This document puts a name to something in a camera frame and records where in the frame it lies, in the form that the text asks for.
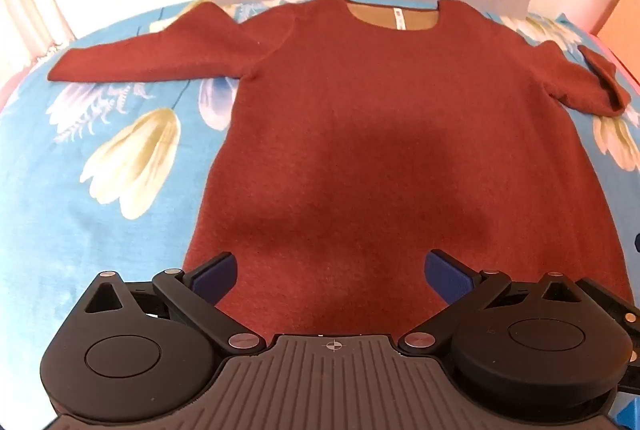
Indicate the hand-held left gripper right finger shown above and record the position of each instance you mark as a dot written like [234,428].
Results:
[445,276]

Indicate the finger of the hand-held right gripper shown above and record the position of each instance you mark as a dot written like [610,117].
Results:
[607,296]

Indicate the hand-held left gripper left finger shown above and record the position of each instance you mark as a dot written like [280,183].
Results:
[218,279]

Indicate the rust red sweater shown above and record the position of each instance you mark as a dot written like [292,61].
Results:
[380,119]

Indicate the blue floral bedsheet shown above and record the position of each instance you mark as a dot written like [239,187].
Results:
[90,220]

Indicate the orange wooden furniture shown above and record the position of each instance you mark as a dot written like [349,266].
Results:
[622,24]

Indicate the pink cloth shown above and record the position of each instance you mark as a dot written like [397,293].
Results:
[9,82]

